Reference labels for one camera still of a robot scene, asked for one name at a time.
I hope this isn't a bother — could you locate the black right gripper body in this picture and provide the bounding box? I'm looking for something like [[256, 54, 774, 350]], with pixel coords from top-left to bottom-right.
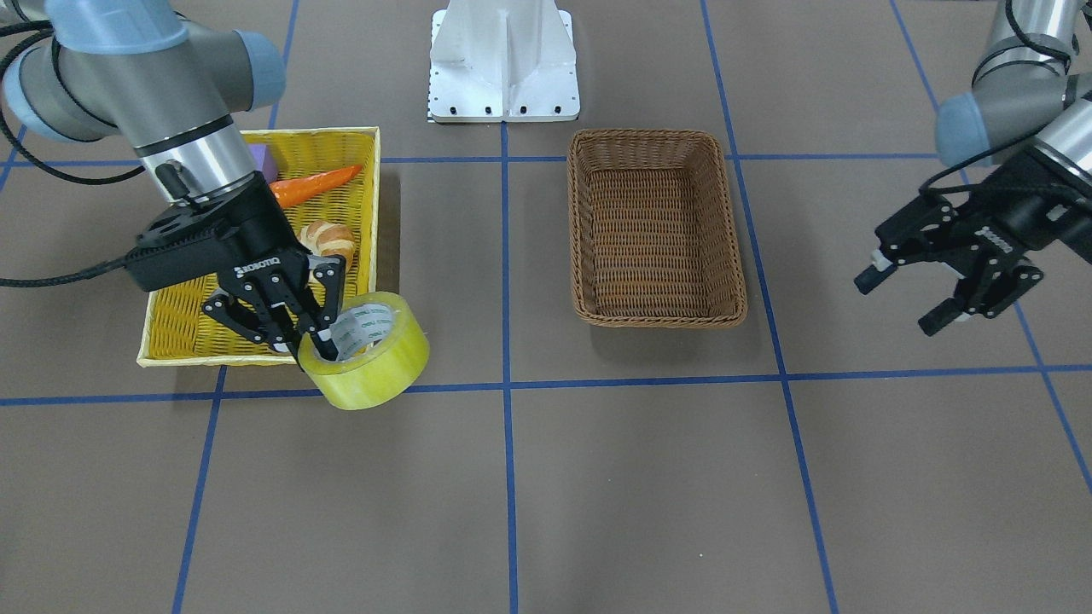
[[188, 172, 317, 318]]

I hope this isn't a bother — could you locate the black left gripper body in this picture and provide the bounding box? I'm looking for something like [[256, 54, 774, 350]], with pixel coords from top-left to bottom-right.
[[876, 150, 1089, 275]]

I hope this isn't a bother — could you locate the yellow clear tape roll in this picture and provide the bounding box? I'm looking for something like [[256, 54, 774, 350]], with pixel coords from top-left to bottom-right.
[[296, 291, 432, 409]]

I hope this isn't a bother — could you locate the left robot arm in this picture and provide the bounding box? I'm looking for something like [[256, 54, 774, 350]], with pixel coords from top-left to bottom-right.
[[854, 1, 1091, 336]]

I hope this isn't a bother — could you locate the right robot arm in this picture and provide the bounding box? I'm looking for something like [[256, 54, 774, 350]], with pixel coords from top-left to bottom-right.
[[3, 1, 345, 359]]

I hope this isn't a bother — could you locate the yellow woven basket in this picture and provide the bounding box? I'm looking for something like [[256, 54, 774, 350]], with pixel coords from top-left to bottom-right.
[[137, 127, 381, 367]]

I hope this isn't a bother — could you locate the brown wicker basket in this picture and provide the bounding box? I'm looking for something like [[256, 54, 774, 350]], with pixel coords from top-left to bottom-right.
[[566, 129, 748, 329]]

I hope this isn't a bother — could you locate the toy croissant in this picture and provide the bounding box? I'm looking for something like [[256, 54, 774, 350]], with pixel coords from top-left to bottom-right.
[[297, 220, 357, 269]]

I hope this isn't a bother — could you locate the toy carrot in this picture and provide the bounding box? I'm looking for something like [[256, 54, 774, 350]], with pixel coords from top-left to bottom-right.
[[269, 165, 363, 210]]

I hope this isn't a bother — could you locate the purple foam block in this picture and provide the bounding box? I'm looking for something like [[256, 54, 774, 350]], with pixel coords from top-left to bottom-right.
[[248, 143, 280, 185]]

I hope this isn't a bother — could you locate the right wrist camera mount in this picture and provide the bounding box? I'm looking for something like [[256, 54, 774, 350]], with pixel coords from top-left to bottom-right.
[[124, 206, 246, 292]]

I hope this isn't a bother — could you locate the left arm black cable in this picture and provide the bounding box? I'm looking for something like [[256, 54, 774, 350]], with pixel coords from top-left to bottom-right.
[[919, 0, 1075, 206]]

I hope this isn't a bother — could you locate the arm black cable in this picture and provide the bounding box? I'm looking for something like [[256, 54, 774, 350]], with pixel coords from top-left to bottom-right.
[[919, 0, 1075, 206], [0, 21, 197, 288]]

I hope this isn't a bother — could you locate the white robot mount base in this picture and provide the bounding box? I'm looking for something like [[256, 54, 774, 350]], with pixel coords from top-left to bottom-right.
[[427, 1, 581, 123]]

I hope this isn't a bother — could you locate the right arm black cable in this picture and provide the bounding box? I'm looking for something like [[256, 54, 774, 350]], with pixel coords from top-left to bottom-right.
[[0, 21, 197, 288]]

